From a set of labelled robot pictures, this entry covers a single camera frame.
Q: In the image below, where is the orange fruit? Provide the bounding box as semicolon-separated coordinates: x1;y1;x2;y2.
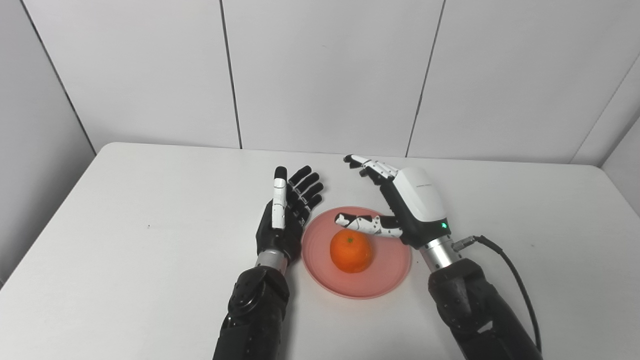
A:
329;229;375;274

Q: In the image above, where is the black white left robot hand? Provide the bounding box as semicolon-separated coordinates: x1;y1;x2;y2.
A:
256;165;325;264

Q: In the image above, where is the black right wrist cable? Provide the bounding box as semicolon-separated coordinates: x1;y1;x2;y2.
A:
452;235;543;354

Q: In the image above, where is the pink round plate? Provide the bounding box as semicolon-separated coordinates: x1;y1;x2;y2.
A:
301;206;413;300

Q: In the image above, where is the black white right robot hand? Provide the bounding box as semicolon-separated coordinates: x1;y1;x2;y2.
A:
334;154;452;250

